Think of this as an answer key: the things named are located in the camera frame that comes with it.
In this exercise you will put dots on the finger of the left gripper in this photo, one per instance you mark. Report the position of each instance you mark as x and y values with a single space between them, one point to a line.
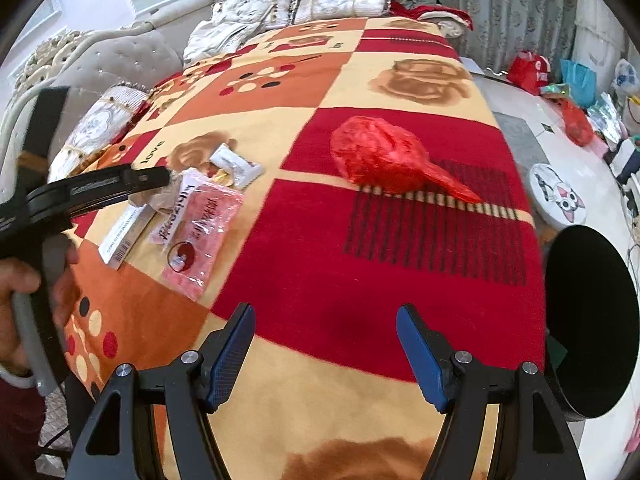
100 188

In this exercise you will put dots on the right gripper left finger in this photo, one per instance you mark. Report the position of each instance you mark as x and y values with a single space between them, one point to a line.
119 439

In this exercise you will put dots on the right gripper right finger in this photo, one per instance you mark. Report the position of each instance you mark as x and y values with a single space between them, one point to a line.
532 438

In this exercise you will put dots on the white barcode box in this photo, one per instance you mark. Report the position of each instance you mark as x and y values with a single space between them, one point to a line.
118 241

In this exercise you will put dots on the beige paper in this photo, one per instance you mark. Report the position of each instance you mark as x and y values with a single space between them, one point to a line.
162 200

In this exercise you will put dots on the clear plastic wrapper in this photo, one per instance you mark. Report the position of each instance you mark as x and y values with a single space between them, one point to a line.
163 233

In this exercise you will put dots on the pink plastic packet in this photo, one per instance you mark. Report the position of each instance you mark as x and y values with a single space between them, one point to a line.
194 246

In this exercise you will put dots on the white sachet packet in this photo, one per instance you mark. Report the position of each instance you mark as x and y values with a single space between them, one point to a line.
243 171

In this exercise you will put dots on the black round trash bin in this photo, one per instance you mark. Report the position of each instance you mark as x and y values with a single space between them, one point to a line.
592 323

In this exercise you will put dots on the person left hand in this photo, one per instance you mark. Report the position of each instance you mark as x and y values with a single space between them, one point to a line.
17 276

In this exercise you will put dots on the white bolster pillow left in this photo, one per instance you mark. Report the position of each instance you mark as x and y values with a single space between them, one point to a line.
97 130

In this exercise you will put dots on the white bolster pillow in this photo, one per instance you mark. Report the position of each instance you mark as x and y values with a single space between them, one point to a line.
97 130
304 11

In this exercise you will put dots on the white folded quilt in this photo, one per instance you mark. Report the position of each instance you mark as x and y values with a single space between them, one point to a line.
232 24

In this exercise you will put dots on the cat face round stool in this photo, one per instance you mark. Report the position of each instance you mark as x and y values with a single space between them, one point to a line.
554 198

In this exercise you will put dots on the red orange patterned blanket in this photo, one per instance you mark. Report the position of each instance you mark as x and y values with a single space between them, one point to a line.
325 391

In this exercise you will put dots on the red plastic floor bag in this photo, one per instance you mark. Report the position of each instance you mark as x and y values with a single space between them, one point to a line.
576 124

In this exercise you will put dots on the white bolster pillow far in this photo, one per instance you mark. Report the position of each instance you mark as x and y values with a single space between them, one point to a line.
304 11

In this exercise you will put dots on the teal shopping bag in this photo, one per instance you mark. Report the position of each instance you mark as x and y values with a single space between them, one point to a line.
581 81

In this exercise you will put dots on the red gift bag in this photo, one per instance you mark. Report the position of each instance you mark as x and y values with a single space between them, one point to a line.
529 71

